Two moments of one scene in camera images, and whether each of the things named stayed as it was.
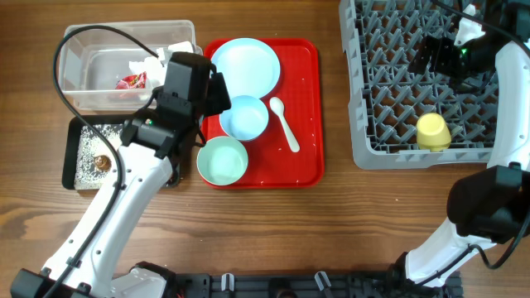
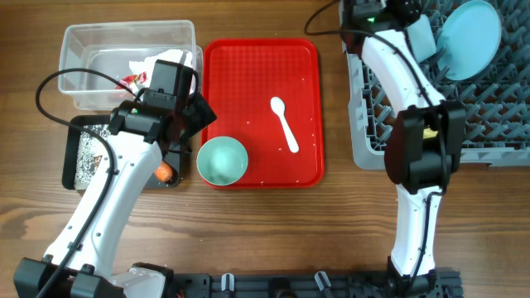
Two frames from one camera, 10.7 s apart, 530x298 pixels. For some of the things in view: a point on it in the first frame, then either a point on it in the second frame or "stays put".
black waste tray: (74, 128) stays put
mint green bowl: (222, 161) stays put
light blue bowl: (246, 119) -> (422, 38)
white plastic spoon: (277, 105) stays put
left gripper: (215, 94) -> (198, 119)
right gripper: (431, 58) -> (414, 8)
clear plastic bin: (92, 60) stays put
